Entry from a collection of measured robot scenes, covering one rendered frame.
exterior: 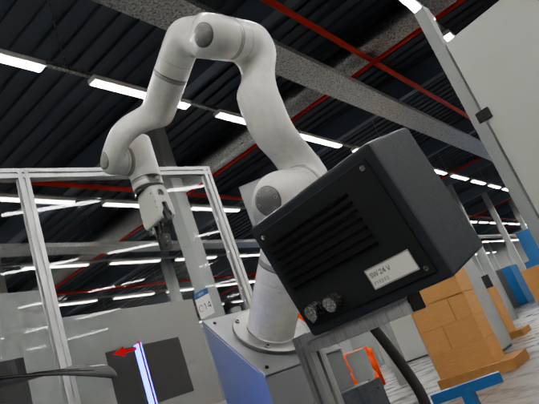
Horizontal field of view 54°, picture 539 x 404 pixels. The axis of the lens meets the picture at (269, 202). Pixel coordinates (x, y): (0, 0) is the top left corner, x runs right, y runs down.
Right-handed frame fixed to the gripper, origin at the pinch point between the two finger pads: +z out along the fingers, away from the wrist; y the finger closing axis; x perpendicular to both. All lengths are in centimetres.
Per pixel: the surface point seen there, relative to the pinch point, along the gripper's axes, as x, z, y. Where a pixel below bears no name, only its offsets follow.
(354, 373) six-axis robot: -270, 62, 199
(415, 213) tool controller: 20, 30, -83
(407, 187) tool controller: 19, 26, -83
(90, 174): -20, -58, 70
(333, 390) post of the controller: 15, 46, -55
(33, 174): 2, -59, 70
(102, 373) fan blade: 29.1, 29.6, -9.7
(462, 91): -127, -35, -39
